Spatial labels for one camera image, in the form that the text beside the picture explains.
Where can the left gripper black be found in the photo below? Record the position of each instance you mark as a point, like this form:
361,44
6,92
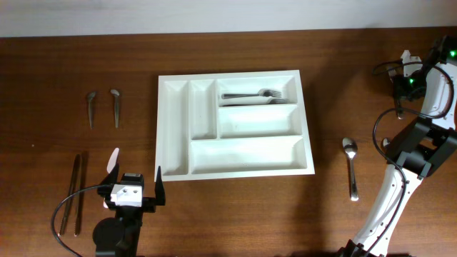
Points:
151,203

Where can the left dark chopstick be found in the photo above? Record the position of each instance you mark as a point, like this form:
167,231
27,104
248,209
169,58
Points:
72,185

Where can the small metal spoon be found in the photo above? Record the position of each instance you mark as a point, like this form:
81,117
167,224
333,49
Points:
90,97
116,95

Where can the metal fork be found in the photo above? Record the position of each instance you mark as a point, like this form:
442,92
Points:
399,111
270,101
269,93

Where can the white plastic cutlery tray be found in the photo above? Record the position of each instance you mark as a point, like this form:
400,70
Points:
198,139

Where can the right dark chopstick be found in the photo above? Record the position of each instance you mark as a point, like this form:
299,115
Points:
80,198

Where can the right small metal spoon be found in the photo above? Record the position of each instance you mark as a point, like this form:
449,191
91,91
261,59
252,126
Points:
116,95

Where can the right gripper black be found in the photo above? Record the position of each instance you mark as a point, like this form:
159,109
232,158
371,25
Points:
400,91

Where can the dark chopstick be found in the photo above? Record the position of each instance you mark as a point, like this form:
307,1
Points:
72,185
80,198

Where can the metal fork in tray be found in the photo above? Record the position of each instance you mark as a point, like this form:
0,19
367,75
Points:
270,101

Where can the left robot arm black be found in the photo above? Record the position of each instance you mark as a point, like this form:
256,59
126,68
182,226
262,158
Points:
119,235

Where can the left small metal spoon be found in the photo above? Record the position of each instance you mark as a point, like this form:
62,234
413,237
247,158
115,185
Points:
90,97

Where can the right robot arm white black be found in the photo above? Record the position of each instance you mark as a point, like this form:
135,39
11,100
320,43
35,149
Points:
417,151

